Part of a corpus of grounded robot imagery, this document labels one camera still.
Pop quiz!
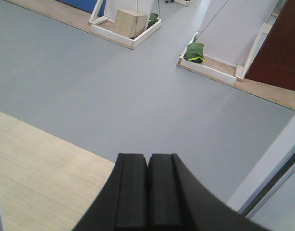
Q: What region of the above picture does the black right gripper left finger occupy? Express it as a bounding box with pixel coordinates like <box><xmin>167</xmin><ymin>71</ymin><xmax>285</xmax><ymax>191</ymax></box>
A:
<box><xmin>73</xmin><ymin>153</ymin><xmax>147</xmax><ymax>231</ymax></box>

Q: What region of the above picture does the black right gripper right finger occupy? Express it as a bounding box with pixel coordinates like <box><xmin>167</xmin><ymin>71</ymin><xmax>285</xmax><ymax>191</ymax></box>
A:
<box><xmin>147</xmin><ymin>154</ymin><xmax>264</xmax><ymax>231</ymax></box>

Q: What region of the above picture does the white framed transparent sliding door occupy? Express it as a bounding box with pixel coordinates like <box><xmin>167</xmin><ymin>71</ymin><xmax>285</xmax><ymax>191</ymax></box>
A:
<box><xmin>227</xmin><ymin>115</ymin><xmax>295</xmax><ymax>217</ymax></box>

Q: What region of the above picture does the brown wooden door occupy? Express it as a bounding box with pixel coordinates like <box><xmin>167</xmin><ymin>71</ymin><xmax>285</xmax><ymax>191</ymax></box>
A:
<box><xmin>245</xmin><ymin>0</ymin><xmax>295</xmax><ymax>91</ymax></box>

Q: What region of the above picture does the blue door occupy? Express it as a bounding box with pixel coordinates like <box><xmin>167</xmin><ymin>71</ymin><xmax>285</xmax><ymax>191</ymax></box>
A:
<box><xmin>58</xmin><ymin>0</ymin><xmax>106</xmax><ymax>16</ymax></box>

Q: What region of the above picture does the light wooden base platform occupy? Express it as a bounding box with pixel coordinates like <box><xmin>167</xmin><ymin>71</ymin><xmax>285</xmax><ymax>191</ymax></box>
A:
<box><xmin>0</xmin><ymin>111</ymin><xmax>114</xmax><ymax>231</ymax></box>

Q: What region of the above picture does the distant light wooden box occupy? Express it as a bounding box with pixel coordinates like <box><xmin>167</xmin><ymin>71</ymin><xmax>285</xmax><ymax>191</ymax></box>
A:
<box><xmin>114</xmin><ymin>9</ymin><xmax>148</xmax><ymax>39</ymax></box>

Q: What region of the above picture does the green sandbag in white frame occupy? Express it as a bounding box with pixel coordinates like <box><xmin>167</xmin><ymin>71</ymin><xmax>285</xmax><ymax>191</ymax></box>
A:
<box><xmin>183</xmin><ymin>42</ymin><xmax>205</xmax><ymax>64</ymax></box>

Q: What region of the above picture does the white floor frame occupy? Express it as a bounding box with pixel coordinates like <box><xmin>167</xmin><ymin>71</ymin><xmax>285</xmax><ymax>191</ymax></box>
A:
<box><xmin>88</xmin><ymin>0</ymin><xmax>162</xmax><ymax>50</ymax></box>

